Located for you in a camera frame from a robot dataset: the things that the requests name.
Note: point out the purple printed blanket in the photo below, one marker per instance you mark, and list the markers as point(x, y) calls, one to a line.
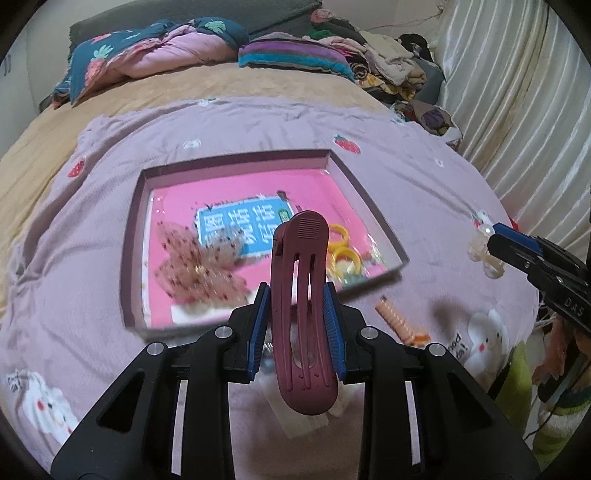
point(184, 124)

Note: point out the dark blue strawberry quilt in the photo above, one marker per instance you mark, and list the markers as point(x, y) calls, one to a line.
point(175, 50)

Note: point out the white curtain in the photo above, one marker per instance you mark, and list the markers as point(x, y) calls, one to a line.
point(517, 92)

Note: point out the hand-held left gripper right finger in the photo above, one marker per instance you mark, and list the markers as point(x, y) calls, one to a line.
point(332, 332)

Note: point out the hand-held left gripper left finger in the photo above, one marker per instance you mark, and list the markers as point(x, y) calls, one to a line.
point(258, 332)

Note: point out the person's right hand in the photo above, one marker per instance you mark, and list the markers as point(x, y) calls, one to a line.
point(551, 355)

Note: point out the grey headboard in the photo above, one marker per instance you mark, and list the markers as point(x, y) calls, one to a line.
point(258, 14)

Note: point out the pile of clothes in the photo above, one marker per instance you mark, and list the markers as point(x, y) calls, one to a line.
point(388, 60)

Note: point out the yellow bed sheet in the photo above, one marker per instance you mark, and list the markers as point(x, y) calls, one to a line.
point(184, 83)

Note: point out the white wardrobe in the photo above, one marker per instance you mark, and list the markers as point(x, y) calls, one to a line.
point(14, 69)

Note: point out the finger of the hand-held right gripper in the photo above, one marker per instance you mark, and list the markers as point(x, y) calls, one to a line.
point(517, 237)
point(512, 258)

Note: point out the clear hair claw clip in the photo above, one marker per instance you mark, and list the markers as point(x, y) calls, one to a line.
point(480, 249)

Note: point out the maroon hair clip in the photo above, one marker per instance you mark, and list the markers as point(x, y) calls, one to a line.
point(300, 369)

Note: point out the striped folded blanket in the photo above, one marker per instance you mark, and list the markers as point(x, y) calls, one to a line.
point(295, 55)

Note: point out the pink tray box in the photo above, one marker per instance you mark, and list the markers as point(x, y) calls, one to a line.
point(134, 230)

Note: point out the green fuzzy clothing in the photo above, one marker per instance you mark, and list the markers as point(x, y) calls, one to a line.
point(517, 369)

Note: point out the pink mesh bow hair accessory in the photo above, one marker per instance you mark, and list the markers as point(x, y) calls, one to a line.
point(194, 272)

